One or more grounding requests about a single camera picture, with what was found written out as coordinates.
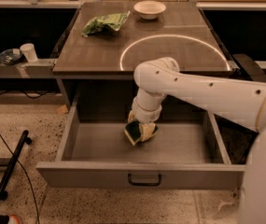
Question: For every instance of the grey cabinet with counter top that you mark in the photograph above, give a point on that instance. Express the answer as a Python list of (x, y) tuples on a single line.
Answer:
[(180, 32)]

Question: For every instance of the black bar with wheels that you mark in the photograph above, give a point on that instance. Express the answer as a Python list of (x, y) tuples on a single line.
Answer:
[(24, 139)]

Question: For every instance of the grey open top drawer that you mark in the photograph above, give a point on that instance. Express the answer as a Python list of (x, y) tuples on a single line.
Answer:
[(187, 151)]

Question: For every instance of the green and yellow sponge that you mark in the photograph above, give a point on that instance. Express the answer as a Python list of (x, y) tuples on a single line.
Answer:
[(132, 132)]

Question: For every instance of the grey side shelf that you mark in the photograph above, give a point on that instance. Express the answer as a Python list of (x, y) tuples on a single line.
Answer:
[(42, 68)]

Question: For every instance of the white bowl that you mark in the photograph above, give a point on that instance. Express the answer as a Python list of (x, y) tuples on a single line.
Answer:
[(149, 10)]

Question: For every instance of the green snack bag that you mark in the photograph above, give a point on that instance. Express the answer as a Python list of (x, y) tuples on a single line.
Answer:
[(110, 21)]

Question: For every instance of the black drawer handle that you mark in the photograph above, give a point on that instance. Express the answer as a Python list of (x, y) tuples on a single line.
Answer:
[(144, 180)]

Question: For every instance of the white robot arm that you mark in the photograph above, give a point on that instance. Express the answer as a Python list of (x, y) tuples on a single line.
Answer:
[(240, 101)]

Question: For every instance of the white paper cup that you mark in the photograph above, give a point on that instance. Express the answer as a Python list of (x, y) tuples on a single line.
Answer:
[(28, 51)]

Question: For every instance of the dark patterned bowl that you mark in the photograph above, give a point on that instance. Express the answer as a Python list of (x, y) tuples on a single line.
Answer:
[(10, 56)]

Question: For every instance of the black and red object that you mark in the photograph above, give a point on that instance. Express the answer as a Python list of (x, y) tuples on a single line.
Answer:
[(11, 219)]

